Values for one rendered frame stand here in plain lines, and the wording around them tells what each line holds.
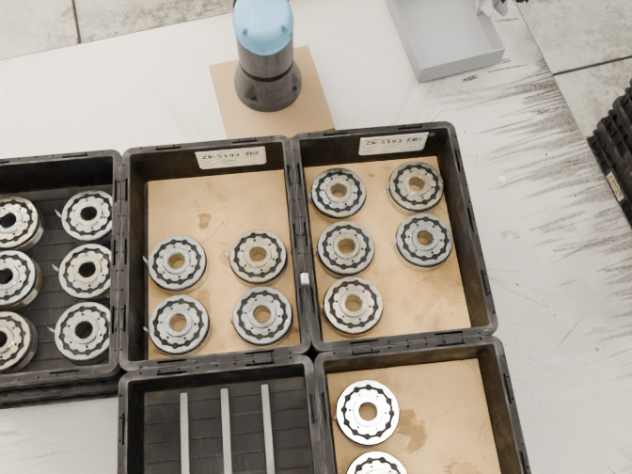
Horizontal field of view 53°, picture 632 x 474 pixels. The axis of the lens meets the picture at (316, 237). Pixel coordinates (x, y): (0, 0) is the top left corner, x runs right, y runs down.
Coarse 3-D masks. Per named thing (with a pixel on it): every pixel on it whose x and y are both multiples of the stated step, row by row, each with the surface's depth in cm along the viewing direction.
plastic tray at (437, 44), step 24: (408, 0) 154; (432, 0) 154; (456, 0) 154; (408, 24) 151; (432, 24) 151; (456, 24) 151; (480, 24) 151; (408, 48) 146; (432, 48) 148; (456, 48) 148; (480, 48) 148; (504, 48) 142; (432, 72) 143; (456, 72) 146
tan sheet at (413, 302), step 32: (416, 160) 124; (384, 192) 121; (320, 224) 118; (384, 224) 118; (448, 224) 119; (384, 256) 116; (320, 288) 114; (384, 288) 114; (416, 288) 114; (448, 288) 114; (384, 320) 111; (416, 320) 111; (448, 320) 111
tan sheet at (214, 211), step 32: (160, 192) 121; (192, 192) 121; (224, 192) 121; (256, 192) 121; (160, 224) 118; (192, 224) 118; (224, 224) 118; (256, 224) 118; (288, 224) 118; (224, 256) 116; (256, 256) 116; (288, 256) 116; (224, 288) 113; (288, 288) 113; (224, 320) 111; (256, 320) 111; (160, 352) 109; (224, 352) 109
